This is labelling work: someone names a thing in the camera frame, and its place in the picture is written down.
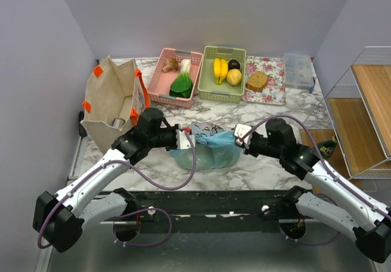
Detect dark purple plum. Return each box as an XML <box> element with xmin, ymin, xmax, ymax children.
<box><xmin>228</xmin><ymin>59</ymin><xmax>241</xmax><ymax>70</ymax></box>

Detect green plastic basket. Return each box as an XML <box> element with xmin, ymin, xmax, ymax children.
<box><xmin>197</xmin><ymin>45</ymin><xmax>246</xmax><ymax>103</ymax></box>

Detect light blue plastic grocery bag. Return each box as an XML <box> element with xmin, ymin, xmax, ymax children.
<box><xmin>169</xmin><ymin>123</ymin><xmax>243</xmax><ymax>171</ymax></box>

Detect clear plastic organizer box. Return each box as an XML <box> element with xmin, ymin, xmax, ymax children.
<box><xmin>283</xmin><ymin>53</ymin><xmax>314</xmax><ymax>91</ymax></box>

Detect brown mushroom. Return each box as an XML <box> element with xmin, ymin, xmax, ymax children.
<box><xmin>162</xmin><ymin>57</ymin><xmax>179</xmax><ymax>73</ymax></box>

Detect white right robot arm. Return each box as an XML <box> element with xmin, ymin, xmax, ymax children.
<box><xmin>233</xmin><ymin>114</ymin><xmax>390</xmax><ymax>263</ymax></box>

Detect floral rectangular tray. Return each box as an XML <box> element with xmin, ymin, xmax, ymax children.
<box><xmin>242</xmin><ymin>56</ymin><xmax>285</xmax><ymax>106</ymax></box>

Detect green bok choy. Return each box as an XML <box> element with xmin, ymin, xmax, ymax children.
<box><xmin>169</xmin><ymin>59</ymin><xmax>194</xmax><ymax>98</ymax></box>

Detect brown bread slice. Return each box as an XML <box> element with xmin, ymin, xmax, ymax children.
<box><xmin>246</xmin><ymin>72</ymin><xmax>269</xmax><ymax>92</ymax></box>

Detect beige canvas tote bag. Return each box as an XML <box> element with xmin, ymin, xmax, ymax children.
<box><xmin>80</xmin><ymin>57</ymin><xmax>150</xmax><ymax>153</ymax></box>

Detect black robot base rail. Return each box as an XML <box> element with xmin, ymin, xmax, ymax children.
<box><xmin>114</xmin><ymin>186</ymin><xmax>307</xmax><ymax>237</ymax></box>

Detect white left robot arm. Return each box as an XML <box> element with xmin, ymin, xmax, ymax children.
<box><xmin>32</xmin><ymin>108</ymin><xmax>192</xmax><ymax>252</ymax></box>

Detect silver metal can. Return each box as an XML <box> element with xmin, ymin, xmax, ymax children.
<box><xmin>112</xmin><ymin>118</ymin><xmax>126</xmax><ymax>128</ymax></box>

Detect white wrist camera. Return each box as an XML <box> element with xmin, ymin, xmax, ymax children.
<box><xmin>176</xmin><ymin>130</ymin><xmax>196</xmax><ymax>150</ymax></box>
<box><xmin>233</xmin><ymin>123</ymin><xmax>252</xmax><ymax>147</ymax></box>

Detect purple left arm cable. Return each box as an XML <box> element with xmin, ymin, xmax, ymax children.
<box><xmin>37</xmin><ymin>127</ymin><xmax>197</xmax><ymax>249</ymax></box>

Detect white wire wooden shelf rack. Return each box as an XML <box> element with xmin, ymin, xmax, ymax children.
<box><xmin>304</xmin><ymin>46</ymin><xmax>390</xmax><ymax>193</ymax></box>

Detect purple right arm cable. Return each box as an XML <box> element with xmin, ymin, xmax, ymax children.
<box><xmin>239</xmin><ymin>114</ymin><xmax>391</xmax><ymax>247</ymax></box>

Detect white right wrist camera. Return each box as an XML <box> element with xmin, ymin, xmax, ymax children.
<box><xmin>233</xmin><ymin>123</ymin><xmax>252</xmax><ymax>147</ymax></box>

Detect green glass bottle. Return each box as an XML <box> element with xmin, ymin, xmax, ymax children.
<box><xmin>316</xmin><ymin>136</ymin><xmax>338</xmax><ymax>160</ymax></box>

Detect pink plastic basket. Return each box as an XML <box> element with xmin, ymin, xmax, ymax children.
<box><xmin>147</xmin><ymin>48</ymin><xmax>203</xmax><ymax>108</ymax></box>

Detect yellow pear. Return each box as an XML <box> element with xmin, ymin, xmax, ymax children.
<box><xmin>226</xmin><ymin>68</ymin><xmax>243</xmax><ymax>86</ymax></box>

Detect yellow banana bunch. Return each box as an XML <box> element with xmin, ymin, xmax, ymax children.
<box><xmin>213</xmin><ymin>58</ymin><xmax>228</xmax><ymax>84</ymax></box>

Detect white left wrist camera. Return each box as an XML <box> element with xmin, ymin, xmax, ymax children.
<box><xmin>176</xmin><ymin>130</ymin><xmax>196</xmax><ymax>150</ymax></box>

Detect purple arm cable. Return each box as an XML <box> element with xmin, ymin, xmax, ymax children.
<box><xmin>239</xmin><ymin>114</ymin><xmax>391</xmax><ymax>247</ymax></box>
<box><xmin>37</xmin><ymin>127</ymin><xmax>197</xmax><ymax>249</ymax></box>

